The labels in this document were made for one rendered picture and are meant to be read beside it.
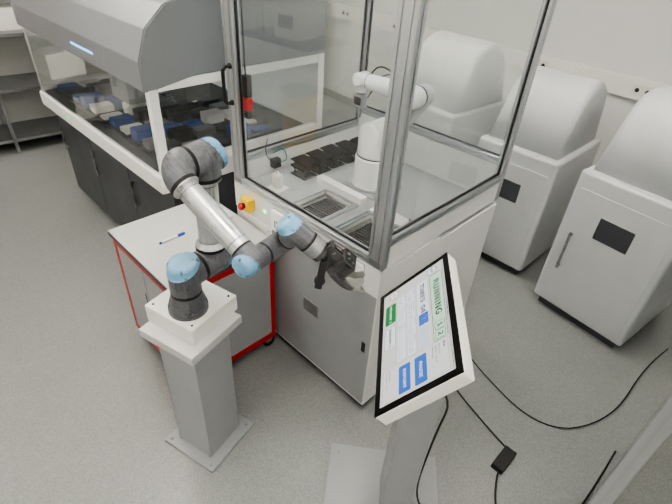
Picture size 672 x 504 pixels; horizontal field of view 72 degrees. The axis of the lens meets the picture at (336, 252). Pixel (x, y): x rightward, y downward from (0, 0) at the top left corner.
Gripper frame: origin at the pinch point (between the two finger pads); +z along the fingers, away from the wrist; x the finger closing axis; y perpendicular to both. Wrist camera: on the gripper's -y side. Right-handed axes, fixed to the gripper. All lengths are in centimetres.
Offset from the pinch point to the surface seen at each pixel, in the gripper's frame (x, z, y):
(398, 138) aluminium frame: 31, -21, 36
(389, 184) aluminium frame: 32.7, -10.1, 22.1
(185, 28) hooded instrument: 115, -108, -21
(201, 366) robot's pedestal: -2, -15, -74
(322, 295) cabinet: 51, 18, -49
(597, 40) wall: 315, 112, 133
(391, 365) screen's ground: -22.8, 14.8, 1.0
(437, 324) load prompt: -17.3, 14.9, 19.2
